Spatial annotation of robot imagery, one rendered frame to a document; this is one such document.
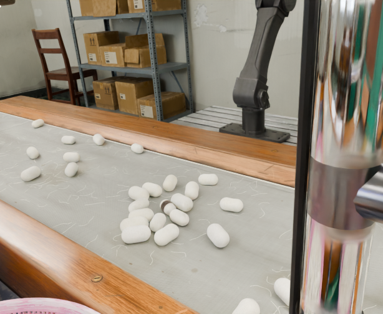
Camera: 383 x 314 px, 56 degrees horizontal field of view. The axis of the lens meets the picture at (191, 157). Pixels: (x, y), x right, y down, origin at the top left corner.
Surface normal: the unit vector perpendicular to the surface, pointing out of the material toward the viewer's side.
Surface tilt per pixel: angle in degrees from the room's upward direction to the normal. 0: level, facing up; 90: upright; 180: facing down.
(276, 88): 90
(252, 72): 60
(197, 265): 0
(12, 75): 90
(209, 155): 45
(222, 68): 90
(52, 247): 0
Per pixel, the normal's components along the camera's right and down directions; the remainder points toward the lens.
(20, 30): 0.75, 0.21
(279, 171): -0.49, -0.40
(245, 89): -0.61, -0.16
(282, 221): -0.07, -0.92
